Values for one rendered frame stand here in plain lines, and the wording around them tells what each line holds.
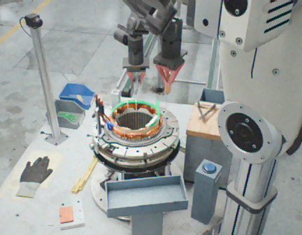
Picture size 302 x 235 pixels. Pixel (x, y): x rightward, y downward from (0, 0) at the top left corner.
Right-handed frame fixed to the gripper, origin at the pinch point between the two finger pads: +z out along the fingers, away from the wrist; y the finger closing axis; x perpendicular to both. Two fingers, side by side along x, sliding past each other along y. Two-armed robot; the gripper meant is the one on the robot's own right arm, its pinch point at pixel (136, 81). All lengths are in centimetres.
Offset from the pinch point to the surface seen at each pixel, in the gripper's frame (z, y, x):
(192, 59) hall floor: 126, -55, -229
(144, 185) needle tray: 12.0, -2.8, 42.7
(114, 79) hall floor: 124, 28, -189
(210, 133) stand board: 9.8, -27.6, 20.0
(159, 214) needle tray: 16, -8, 51
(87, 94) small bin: 39, 29, -46
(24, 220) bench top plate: 37, 43, 38
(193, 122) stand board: 10.0, -21.7, 13.6
